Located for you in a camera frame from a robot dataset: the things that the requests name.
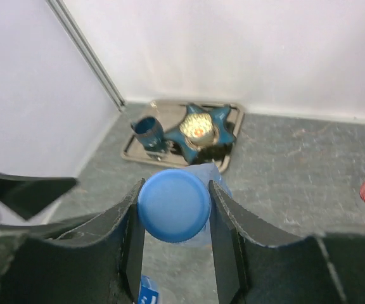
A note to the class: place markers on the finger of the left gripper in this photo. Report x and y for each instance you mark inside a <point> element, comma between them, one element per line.
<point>27,196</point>

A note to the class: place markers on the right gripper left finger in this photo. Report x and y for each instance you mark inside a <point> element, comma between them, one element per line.
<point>89,259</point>

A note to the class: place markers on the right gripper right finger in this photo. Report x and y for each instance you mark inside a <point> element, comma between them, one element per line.
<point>256,262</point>

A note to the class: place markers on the blue cap water bottle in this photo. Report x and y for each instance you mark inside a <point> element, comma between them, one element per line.
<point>171,270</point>

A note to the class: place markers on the blue bottle cap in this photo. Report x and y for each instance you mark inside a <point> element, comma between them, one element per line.
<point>174,206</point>

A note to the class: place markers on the blue ceramic cup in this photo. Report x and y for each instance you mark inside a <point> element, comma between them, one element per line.
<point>149,133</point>

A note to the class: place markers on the metal tray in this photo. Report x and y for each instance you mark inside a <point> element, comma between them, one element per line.
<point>169,114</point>

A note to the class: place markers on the small patterned bowl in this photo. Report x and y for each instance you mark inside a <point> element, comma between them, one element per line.
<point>198,130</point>

